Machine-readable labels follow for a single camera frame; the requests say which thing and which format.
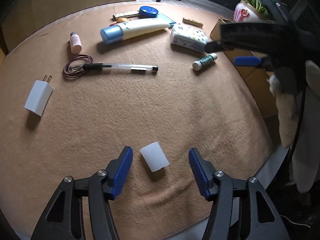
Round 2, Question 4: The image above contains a green lip balm tube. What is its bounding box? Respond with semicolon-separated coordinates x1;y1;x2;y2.
192;53;217;71

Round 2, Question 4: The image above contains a patterned tissue pack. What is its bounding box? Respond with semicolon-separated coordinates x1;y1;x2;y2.
170;24;208;53

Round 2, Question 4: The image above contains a gold rectangular bar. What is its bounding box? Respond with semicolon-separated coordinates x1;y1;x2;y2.
182;18;203;28

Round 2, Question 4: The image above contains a blue round tape measure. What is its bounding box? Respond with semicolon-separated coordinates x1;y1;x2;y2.
139;5;159;18

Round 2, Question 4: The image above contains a large cream lotion tube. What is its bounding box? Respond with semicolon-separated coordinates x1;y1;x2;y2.
100;18;172;45

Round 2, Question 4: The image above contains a cream patterned stick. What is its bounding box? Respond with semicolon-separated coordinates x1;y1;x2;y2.
112;10;139;21

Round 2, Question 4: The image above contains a red yellow small toy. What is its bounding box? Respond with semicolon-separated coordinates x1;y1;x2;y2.
110;17;131;26

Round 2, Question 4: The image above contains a clear black gel pen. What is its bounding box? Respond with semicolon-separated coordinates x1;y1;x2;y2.
66;63;159;73

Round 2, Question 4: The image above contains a purple hair tie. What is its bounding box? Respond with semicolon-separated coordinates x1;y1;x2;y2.
62;54;94;80

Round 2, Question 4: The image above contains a white usb wall charger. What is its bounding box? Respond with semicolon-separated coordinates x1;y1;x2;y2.
24;75;53;117

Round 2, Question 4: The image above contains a small pink bottle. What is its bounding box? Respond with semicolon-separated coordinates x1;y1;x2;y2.
69;32;82;55

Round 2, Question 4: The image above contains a right white gloved hand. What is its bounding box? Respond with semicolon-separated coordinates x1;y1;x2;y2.
268;61;319;193

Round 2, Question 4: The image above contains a brown cardboard box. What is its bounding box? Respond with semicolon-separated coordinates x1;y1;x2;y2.
210;18;278;119

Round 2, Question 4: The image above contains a white red flower pot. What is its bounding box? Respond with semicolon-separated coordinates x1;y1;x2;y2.
233;0;266;22

